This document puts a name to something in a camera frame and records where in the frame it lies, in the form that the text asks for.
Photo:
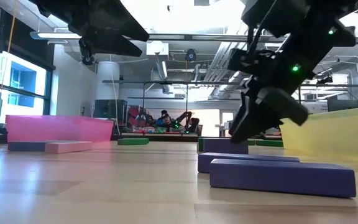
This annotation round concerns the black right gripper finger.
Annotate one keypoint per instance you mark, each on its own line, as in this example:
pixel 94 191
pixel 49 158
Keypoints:
pixel 256 124
pixel 242 107

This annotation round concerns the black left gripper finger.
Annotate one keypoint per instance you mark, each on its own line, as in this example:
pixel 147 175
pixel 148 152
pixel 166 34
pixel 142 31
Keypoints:
pixel 123 25
pixel 113 45

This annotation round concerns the purple wooden block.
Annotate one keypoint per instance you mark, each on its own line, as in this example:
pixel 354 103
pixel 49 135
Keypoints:
pixel 25 146
pixel 281 179
pixel 216 162
pixel 222 147

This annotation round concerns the pink wooden block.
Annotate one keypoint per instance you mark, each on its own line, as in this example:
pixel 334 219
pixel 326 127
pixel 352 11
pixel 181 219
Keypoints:
pixel 68 147

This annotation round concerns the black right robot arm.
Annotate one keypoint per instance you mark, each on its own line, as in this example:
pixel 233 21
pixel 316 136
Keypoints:
pixel 309 40

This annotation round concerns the black background robot arm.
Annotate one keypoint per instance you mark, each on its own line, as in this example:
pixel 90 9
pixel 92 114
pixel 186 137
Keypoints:
pixel 186 116

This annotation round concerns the black ceiling spotlight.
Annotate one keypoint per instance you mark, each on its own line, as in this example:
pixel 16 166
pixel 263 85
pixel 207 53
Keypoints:
pixel 190 55
pixel 88 60

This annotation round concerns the white round column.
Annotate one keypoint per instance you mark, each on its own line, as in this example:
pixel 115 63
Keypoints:
pixel 107 81

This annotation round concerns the white ceiling lamp box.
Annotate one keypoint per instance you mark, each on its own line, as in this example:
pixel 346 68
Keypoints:
pixel 157 48

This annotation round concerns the person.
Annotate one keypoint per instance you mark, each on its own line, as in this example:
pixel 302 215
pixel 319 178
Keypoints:
pixel 166 119
pixel 196 124
pixel 164 112

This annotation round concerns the black monitor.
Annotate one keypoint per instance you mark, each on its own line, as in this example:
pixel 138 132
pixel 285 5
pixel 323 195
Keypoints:
pixel 342 105
pixel 110 109

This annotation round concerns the yellow translucent plastic bin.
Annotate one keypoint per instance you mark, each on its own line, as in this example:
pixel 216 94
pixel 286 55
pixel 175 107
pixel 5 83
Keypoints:
pixel 337 133

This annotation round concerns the red and black background robot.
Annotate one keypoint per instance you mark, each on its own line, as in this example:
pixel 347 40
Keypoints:
pixel 135 116

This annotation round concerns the large bright window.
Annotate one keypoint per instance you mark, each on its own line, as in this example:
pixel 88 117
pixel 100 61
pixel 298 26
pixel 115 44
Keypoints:
pixel 20 87

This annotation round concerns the background wooden table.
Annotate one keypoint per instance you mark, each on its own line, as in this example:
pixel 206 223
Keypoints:
pixel 154 135

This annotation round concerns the pink translucent plastic bin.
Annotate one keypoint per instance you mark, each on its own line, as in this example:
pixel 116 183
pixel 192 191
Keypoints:
pixel 57 129

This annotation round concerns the long ceiling light rail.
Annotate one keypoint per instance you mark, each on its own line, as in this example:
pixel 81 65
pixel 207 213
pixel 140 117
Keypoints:
pixel 54 35

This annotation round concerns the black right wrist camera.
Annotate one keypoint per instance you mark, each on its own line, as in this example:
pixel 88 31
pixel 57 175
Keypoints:
pixel 250 62

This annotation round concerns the ribbed silver ceiling duct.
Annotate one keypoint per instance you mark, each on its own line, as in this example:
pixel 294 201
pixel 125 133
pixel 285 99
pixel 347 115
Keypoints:
pixel 219 62

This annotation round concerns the black metal rack frame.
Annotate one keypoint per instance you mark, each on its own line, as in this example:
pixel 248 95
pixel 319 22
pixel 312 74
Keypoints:
pixel 166 82

